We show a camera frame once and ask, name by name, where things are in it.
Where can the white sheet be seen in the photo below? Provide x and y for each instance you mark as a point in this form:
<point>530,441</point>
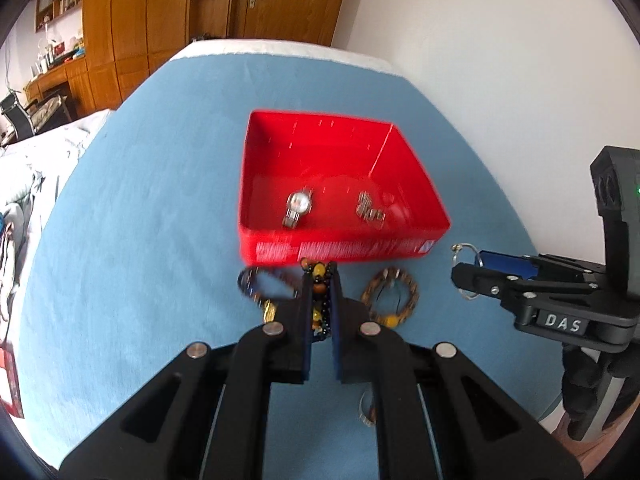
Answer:
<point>280,46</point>

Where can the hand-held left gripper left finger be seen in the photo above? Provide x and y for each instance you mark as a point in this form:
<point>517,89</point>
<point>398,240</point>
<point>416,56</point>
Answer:
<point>307,350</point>

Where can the wooden wardrobe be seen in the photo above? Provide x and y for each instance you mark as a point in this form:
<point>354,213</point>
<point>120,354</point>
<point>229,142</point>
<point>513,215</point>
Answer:
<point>125,20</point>

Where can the person's right hand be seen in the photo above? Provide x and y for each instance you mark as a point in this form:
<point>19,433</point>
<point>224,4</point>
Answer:
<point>580,385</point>

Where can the wooden desk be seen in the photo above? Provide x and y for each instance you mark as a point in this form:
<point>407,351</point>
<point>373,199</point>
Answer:
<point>55,80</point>

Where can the white bedding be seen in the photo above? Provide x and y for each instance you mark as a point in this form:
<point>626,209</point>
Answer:
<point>45,160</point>

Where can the red white flat box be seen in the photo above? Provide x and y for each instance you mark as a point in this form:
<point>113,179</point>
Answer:
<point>10,385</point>

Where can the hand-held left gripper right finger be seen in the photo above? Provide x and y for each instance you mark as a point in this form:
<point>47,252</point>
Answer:
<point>336,350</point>

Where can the silver bangle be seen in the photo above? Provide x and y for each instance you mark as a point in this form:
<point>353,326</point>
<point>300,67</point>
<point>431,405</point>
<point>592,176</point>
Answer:
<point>364,412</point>
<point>455,248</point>

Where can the black office chair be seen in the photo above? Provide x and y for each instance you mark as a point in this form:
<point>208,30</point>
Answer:
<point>17,117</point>

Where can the silver wristwatch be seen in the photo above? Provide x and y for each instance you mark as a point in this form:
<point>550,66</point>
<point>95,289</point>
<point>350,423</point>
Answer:
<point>299,202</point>

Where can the cushioned wooden chair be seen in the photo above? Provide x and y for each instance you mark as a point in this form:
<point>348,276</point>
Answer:
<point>50,110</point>

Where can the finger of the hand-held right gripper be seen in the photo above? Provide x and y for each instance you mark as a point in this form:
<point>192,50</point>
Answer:
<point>505,261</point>
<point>480,280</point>

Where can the wooden door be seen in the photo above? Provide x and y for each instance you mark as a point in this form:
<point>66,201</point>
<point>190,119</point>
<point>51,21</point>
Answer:
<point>295,5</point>

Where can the blue cloth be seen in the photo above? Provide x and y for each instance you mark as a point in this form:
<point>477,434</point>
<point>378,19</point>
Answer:
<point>150,210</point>

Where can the gold pendant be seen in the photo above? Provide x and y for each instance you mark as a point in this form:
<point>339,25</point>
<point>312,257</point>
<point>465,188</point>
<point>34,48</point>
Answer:
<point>270,310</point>

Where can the folded white clothes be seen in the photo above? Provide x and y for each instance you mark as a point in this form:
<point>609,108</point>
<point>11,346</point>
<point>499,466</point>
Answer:
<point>6,270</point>

